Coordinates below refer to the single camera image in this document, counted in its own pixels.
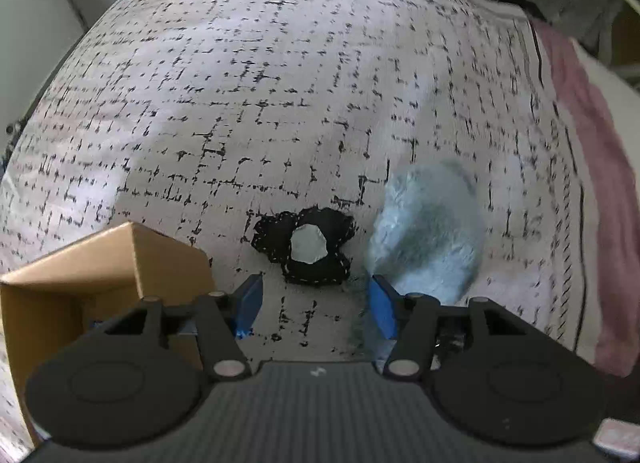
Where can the black white hair scrunchie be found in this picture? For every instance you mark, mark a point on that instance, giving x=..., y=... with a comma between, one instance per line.
x=307, y=244

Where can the white fluffy blanket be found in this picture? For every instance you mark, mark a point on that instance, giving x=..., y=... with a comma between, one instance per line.
x=622, y=100

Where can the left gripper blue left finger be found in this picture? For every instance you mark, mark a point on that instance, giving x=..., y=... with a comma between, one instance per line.
x=247, y=302

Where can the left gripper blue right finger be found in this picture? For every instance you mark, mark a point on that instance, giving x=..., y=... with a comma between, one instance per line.
x=387, y=307

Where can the brown cardboard box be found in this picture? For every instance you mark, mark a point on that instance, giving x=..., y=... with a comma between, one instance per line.
x=50, y=302

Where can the light blue plush toy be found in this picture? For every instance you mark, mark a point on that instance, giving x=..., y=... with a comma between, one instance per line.
x=429, y=236

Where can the blue denim cloth piece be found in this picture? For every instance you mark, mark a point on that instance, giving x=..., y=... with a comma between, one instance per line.
x=363, y=337

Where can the white black patterned bedspread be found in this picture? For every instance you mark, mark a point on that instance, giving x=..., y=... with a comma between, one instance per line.
x=116, y=138

